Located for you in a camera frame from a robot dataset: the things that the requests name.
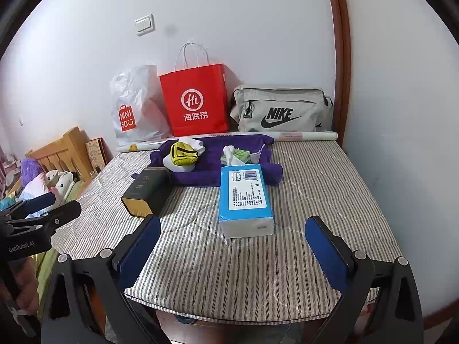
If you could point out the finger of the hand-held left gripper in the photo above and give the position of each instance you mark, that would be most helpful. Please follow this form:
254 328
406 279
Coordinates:
57 216
37 202

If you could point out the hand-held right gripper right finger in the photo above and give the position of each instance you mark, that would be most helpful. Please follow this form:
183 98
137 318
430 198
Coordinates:
328 254

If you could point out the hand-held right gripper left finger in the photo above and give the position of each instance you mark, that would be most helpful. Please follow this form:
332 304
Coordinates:
141 247

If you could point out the dark green box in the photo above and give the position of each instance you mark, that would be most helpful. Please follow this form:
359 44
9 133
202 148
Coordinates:
143 190

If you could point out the yellow and black mini bag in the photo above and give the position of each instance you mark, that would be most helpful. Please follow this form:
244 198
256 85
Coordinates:
181 154

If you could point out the white sock green cuff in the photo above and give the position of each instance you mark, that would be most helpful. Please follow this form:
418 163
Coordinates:
195 144

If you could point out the green snack packet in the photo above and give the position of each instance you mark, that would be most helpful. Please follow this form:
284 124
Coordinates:
228 152

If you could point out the person's left hand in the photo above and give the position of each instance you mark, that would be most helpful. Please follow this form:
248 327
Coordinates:
28 288

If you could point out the flower print pillow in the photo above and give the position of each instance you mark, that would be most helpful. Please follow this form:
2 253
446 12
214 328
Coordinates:
61 182

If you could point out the purple plush toy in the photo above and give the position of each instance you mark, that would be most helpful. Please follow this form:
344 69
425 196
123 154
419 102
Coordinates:
30 170

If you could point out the green bedsheet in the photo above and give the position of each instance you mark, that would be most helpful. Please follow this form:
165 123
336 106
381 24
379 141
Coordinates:
45 272

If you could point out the wooden headboard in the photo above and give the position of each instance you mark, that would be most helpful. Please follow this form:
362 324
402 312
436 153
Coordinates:
61 150

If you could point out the striped mattress pad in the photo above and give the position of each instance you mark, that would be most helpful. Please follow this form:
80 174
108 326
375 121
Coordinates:
304 193

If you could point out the patterned brown box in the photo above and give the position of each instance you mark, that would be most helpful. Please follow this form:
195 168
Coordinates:
96 154

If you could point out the purple towel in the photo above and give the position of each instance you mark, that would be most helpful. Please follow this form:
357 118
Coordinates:
208 172

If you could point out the blue tissue pack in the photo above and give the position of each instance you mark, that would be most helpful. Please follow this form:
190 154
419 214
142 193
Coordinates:
244 197

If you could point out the printed paper roll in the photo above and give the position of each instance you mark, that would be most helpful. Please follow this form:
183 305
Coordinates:
315 136

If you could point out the white plastic shopping bag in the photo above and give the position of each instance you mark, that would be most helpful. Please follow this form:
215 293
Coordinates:
140 107

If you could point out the grey waist bag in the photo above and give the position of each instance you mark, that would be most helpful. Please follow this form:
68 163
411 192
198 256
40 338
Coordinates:
279 111

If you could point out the red paper shopping bag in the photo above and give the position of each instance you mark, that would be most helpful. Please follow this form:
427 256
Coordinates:
193 104

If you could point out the brown wooden bed frame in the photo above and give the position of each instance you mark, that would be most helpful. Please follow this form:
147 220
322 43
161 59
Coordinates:
215 331

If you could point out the brown wooden door frame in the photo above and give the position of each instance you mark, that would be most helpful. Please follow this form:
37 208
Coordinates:
339 61

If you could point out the white light switch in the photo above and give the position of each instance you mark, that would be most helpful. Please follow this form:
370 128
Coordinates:
145 24

